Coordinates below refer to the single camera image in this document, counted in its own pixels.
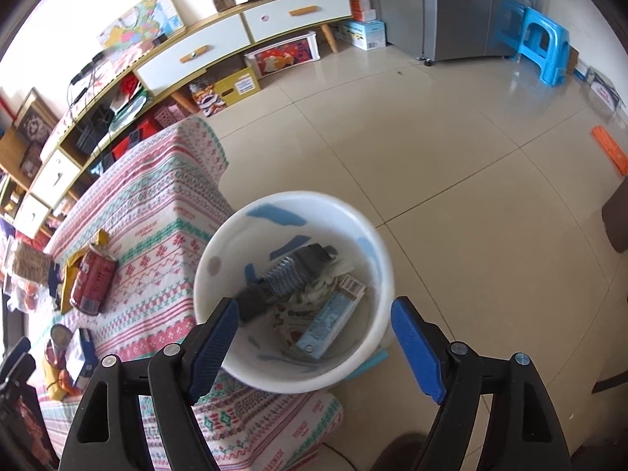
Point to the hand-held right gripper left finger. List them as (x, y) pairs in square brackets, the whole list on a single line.
[(216, 343)]

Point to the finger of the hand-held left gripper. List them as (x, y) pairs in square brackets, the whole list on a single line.
[(20, 372), (18, 347)]

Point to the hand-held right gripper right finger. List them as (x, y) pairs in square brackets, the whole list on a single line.
[(417, 348)]

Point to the orange yellow packet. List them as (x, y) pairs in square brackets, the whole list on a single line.
[(54, 382)]

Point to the yellow snack packet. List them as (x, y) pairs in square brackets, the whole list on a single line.
[(71, 270)]

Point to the dented red drink can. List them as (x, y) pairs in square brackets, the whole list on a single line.
[(93, 282)]

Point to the white plastic bucket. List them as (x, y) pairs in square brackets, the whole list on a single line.
[(230, 235)]

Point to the printed paper wrapper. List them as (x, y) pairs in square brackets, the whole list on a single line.
[(292, 321)]

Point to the wicker basket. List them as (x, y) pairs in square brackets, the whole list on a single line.
[(29, 260)]

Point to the light blue drink carton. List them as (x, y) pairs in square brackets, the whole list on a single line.
[(328, 319)]

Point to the crumpled white paper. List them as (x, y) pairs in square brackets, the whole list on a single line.
[(333, 274)]

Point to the patterned tablecloth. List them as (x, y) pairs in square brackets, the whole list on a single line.
[(157, 216)]

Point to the dark chair leg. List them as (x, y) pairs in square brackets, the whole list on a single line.
[(611, 382)]

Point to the red box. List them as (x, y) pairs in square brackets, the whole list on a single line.
[(135, 140)]

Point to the black set-top box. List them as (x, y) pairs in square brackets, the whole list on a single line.
[(91, 137)]

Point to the framed picture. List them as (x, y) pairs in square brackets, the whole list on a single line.
[(34, 120)]

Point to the printed gift bag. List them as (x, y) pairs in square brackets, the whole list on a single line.
[(208, 98)]

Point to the yellow cardboard box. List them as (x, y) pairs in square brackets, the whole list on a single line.
[(240, 86)]

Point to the orange flat strip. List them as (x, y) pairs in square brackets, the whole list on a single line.
[(611, 149)]

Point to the white bin with red print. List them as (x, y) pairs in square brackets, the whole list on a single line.
[(282, 56)]

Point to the white wooden media cabinet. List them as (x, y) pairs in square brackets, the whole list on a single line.
[(216, 39)]

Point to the white printed box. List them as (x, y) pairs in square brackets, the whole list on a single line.
[(603, 91)]

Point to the blue white cardboard box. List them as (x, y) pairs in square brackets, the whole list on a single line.
[(365, 34)]

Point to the blue plastic stool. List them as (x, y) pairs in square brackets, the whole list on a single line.
[(544, 44)]

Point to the silver refrigerator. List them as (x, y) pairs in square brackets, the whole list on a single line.
[(466, 10)]

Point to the orange white small boxes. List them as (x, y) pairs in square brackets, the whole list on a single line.
[(364, 10)]

